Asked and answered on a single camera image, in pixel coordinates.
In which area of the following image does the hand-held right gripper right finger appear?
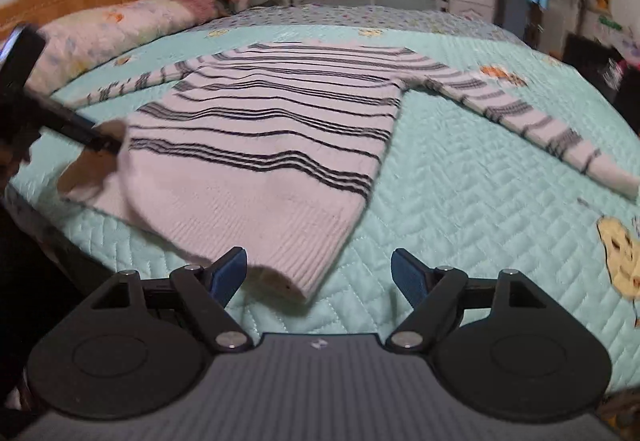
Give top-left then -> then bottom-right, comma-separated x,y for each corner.
385,248 -> 553,354

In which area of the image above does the floral pillow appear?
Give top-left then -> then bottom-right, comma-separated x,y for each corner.
25,0 -> 251,94

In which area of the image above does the pink striped knit sweater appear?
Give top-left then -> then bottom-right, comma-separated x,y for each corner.
57,40 -> 640,304

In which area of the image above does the black armchair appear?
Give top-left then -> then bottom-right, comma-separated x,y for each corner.
562,33 -> 626,86

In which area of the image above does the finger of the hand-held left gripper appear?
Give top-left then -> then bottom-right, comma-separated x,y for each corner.
30,93 -> 123,156

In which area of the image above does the mint quilted bedspread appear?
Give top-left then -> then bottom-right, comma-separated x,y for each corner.
5,3 -> 640,402

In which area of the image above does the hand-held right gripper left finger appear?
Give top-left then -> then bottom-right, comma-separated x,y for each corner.
90,246 -> 253,354

